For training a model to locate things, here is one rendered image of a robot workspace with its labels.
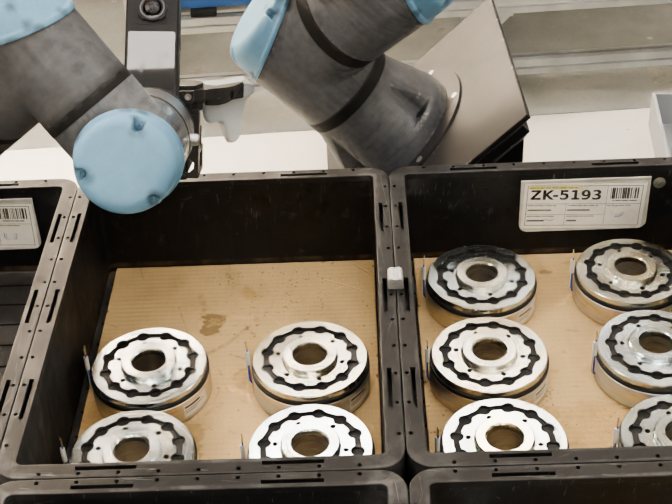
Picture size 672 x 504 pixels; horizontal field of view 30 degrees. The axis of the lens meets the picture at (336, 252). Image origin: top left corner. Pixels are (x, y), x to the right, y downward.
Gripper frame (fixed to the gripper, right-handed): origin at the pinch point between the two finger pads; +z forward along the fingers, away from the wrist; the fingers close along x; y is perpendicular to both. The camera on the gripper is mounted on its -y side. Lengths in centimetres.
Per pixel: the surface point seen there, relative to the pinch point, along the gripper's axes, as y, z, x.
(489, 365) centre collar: 20.9, -22.0, 29.2
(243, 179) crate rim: 9.2, -4.0, 7.1
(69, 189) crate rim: 10.7, -4.0, -9.6
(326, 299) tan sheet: 20.2, -6.7, 15.4
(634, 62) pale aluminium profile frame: 16, 183, 93
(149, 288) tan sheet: 20.6, -3.5, -2.0
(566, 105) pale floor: 28, 188, 79
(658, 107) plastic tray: 7, 39, 59
